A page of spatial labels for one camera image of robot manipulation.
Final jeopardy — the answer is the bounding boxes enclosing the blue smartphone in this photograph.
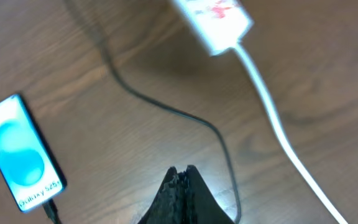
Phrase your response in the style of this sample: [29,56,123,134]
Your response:
[0,93,67,213]

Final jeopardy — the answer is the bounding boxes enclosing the white power strip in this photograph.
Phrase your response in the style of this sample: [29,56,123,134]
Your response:
[172,0,254,56]

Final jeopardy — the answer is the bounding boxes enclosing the black charger cable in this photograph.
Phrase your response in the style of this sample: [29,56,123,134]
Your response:
[42,0,242,224]

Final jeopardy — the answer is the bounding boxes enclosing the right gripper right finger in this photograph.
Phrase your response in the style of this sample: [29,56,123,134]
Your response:
[185,165,234,224]

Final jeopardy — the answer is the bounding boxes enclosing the white power strip cord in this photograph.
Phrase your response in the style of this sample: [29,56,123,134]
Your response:
[233,43,351,224]

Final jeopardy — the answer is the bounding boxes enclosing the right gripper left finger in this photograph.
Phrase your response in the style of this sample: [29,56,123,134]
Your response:
[138,167,185,224]

